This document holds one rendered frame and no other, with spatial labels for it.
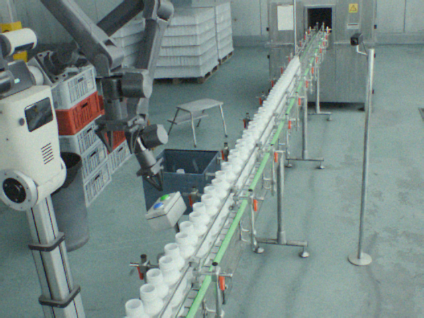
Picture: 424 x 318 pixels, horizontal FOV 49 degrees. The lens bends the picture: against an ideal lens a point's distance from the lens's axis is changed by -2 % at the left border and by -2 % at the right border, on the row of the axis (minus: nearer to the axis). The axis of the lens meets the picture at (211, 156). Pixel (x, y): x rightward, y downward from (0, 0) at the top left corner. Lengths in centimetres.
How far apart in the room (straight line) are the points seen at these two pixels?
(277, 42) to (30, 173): 498
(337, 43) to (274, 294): 392
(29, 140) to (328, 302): 196
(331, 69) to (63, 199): 399
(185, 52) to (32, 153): 676
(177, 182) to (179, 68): 618
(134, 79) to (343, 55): 519
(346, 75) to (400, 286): 370
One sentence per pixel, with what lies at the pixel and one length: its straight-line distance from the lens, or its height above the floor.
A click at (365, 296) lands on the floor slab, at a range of 300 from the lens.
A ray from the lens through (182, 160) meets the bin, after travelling 256.
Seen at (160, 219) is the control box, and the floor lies 109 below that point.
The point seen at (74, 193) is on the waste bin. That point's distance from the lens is 346.
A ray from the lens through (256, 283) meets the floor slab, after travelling 306.
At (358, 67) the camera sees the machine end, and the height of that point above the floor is 57.
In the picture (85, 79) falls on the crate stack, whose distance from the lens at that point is 424.
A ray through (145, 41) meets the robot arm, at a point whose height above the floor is 163.
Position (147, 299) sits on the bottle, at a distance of 113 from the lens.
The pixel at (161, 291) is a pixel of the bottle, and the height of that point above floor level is 113.
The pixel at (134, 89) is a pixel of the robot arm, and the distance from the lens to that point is 119.
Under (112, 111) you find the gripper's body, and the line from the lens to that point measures 123.
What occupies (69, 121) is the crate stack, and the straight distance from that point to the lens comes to 396.
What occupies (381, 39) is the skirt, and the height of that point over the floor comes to 11.
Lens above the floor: 183
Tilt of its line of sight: 22 degrees down
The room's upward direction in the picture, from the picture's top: 4 degrees counter-clockwise
